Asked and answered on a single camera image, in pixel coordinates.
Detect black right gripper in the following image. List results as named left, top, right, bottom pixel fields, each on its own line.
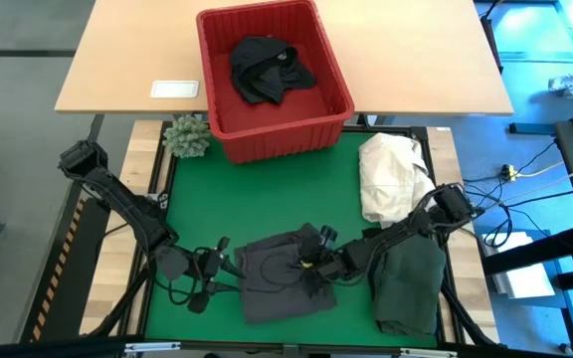
left=301, top=225, right=365, bottom=300

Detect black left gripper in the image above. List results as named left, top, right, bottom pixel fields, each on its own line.
left=186, top=237, right=246, bottom=315

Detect dark grey garment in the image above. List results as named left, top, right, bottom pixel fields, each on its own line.
left=234, top=222, right=338, bottom=325

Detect dark green garment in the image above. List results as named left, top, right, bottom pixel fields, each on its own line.
left=371, top=233, right=448, bottom=338

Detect red plastic bin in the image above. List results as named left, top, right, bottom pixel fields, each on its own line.
left=195, top=0, right=356, bottom=165

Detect black shorts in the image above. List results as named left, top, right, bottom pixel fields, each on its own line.
left=230, top=35, right=317, bottom=106

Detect cream garment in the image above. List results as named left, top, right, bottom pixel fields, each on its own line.
left=358, top=132, right=437, bottom=230

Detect artificial green potted plant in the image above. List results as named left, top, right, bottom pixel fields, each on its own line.
left=161, top=114, right=213, bottom=159

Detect wooden side board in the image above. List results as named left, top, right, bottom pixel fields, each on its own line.
left=425, top=126, right=499, bottom=344
left=80, top=118, right=173, bottom=337

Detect black hazard-striped plate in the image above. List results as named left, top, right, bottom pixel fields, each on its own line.
left=20, top=198, right=103, bottom=344

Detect white rectangular pad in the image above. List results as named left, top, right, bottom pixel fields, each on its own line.
left=149, top=80, right=201, bottom=99

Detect white box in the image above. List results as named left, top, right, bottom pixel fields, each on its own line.
left=484, top=231, right=556, bottom=299

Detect black desk foot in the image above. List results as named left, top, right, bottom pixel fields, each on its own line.
left=508, top=121, right=556, bottom=136

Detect light wooden desk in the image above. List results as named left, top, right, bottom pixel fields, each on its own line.
left=53, top=0, right=515, bottom=116

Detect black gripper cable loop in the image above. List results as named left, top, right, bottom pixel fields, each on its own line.
left=258, top=252, right=312, bottom=294

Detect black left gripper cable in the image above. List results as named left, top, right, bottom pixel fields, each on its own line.
left=152, top=248, right=206, bottom=307

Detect silver frame bracket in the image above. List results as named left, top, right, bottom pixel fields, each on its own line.
left=399, top=347, right=458, bottom=358
left=123, top=341, right=182, bottom=354

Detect black table frame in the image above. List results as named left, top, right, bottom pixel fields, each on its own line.
left=87, top=118, right=499, bottom=358

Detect yellow floor cable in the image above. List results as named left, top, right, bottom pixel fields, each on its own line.
left=499, top=163, right=566, bottom=181

